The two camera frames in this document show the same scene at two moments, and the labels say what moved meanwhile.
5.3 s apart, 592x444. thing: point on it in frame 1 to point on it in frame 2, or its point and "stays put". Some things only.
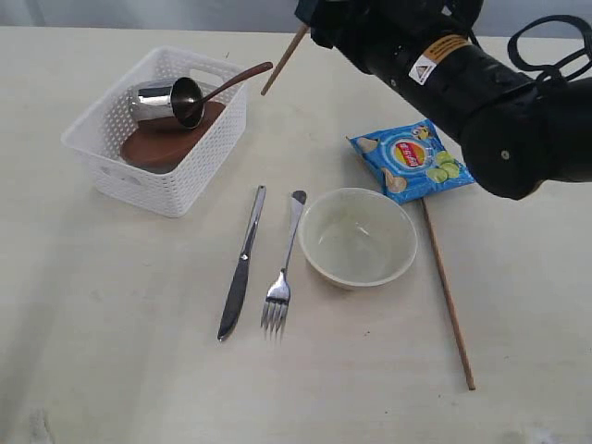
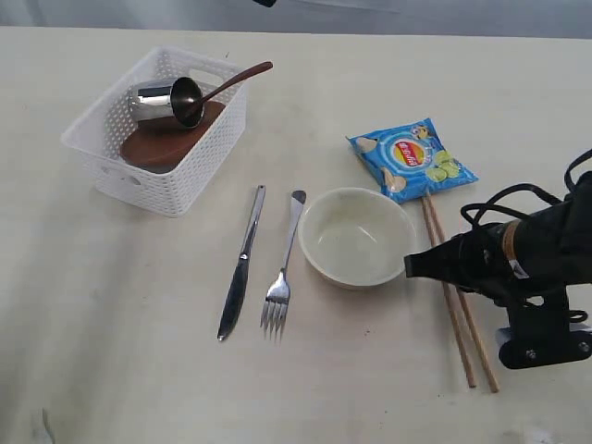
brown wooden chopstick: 299,36 to 467,308
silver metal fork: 278,295 stays put
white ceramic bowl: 357,238 stays put
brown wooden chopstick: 451,305 stays put
